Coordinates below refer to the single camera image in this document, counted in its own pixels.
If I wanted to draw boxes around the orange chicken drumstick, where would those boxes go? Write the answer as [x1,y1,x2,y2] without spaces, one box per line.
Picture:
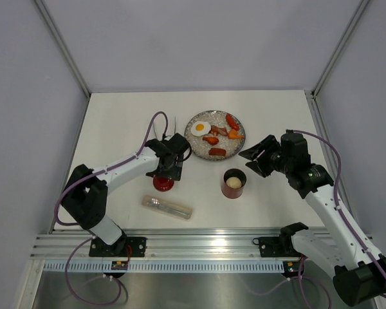
[228,129,245,140]

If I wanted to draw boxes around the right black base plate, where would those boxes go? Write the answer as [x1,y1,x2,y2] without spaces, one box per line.
[253,236,302,259]

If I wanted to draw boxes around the beige steamed bun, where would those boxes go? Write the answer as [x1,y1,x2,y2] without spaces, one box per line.
[226,176,243,189]

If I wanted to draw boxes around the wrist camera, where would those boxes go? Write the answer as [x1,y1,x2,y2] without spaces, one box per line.
[167,133,192,162]
[280,131,311,167]

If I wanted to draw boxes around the metal serving tongs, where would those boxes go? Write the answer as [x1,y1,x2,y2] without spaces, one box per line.
[152,116,178,140]

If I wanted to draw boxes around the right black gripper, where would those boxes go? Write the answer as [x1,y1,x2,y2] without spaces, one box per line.
[239,134,293,178]

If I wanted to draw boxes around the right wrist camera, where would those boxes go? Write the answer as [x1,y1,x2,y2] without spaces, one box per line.
[280,131,311,167]

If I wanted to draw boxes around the white slotted cable duct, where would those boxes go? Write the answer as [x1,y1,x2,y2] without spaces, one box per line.
[43,259,284,274]

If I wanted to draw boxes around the silver tin lid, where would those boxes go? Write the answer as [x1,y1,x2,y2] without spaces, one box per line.
[152,176,174,192]

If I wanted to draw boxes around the metal spoon in case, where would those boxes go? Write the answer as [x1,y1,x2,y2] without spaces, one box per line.
[147,198,190,216]

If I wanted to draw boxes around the right aluminium frame post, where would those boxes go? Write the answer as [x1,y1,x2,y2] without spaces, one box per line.
[311,0,372,100]

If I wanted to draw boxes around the aluminium frame post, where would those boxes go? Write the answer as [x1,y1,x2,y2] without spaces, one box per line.
[311,0,372,100]
[32,0,91,99]

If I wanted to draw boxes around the aluminium mounting rail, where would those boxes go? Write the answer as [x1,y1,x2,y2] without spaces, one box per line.
[30,227,374,261]

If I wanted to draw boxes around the speckled ceramic plate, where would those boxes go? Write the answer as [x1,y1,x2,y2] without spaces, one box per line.
[184,110,246,161]

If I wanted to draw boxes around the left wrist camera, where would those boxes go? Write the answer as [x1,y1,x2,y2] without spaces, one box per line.
[167,133,192,162]

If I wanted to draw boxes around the red tin can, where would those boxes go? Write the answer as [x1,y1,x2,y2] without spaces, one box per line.
[221,169,247,199]

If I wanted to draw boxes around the red sausage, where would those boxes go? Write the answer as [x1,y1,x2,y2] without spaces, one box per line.
[208,147,226,156]
[226,113,240,131]

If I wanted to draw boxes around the red sausage bottom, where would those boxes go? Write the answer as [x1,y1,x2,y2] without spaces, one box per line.
[208,147,226,156]

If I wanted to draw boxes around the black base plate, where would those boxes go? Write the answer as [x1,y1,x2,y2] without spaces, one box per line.
[253,236,302,259]
[89,236,147,258]

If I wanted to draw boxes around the toy fried egg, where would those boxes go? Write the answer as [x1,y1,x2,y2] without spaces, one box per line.
[190,121,211,137]

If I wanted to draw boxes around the orange red chicken wing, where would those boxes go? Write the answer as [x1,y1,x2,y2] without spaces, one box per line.
[202,136,219,145]

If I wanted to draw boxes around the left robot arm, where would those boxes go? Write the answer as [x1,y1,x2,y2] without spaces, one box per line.
[59,135,190,257]

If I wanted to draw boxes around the bacon wrapped roll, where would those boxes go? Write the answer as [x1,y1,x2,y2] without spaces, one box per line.
[209,126,228,136]

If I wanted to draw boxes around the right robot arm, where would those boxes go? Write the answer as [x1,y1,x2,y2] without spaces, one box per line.
[239,130,386,306]

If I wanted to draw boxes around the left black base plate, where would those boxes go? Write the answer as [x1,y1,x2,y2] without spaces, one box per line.
[89,236,147,258]

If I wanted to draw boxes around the red sausage top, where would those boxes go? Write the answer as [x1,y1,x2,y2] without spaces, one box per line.
[226,113,240,131]

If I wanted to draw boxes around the left aluminium frame post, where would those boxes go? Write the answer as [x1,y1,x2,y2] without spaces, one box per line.
[32,0,91,99]

